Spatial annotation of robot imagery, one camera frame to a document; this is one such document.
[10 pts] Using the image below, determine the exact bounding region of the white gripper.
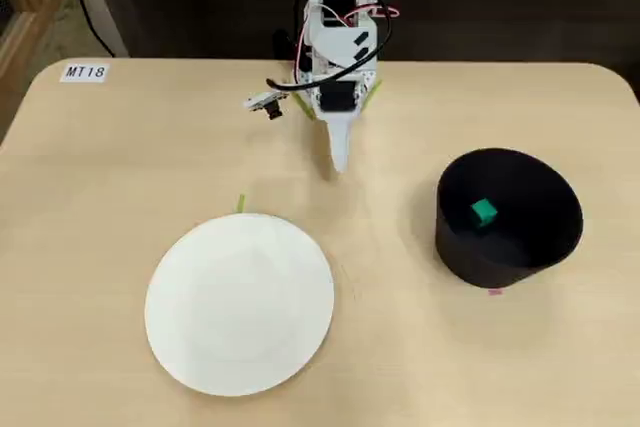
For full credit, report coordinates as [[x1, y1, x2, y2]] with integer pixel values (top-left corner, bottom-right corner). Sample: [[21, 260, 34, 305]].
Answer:
[[307, 69, 377, 174]]

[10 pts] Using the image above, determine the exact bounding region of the green cube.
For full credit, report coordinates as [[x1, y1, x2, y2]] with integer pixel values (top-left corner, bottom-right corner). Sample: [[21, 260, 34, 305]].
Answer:
[[469, 198, 499, 229]]

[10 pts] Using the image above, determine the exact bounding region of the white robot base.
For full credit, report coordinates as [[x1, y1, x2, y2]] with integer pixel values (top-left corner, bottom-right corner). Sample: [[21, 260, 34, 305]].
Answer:
[[293, 64, 379, 98]]

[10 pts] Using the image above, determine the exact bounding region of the black round bin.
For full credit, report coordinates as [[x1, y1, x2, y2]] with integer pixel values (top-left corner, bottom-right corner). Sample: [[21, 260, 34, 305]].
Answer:
[[435, 147, 584, 291]]

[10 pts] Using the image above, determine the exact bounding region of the white paper plate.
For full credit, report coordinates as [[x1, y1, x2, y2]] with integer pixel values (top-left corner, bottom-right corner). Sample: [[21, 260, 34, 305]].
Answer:
[[144, 213, 335, 397]]

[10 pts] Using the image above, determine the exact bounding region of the white MT18 label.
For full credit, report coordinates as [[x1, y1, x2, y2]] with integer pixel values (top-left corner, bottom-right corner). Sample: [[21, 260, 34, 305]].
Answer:
[[63, 62, 109, 83]]

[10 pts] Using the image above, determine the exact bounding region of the wooden shelf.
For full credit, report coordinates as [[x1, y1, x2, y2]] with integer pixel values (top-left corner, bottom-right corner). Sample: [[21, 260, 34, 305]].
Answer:
[[0, 0, 69, 143]]

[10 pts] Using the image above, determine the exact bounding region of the small wrist camera board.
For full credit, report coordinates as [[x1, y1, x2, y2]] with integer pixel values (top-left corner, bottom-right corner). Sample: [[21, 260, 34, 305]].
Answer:
[[243, 90, 287, 122]]

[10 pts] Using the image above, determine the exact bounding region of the red white wire bundle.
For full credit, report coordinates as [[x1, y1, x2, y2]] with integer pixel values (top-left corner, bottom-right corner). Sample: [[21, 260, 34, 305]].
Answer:
[[293, 5, 402, 79]]

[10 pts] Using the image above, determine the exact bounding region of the white post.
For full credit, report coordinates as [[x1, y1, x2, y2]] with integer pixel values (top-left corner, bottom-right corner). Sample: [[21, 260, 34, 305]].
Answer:
[[62, 0, 131, 58]]

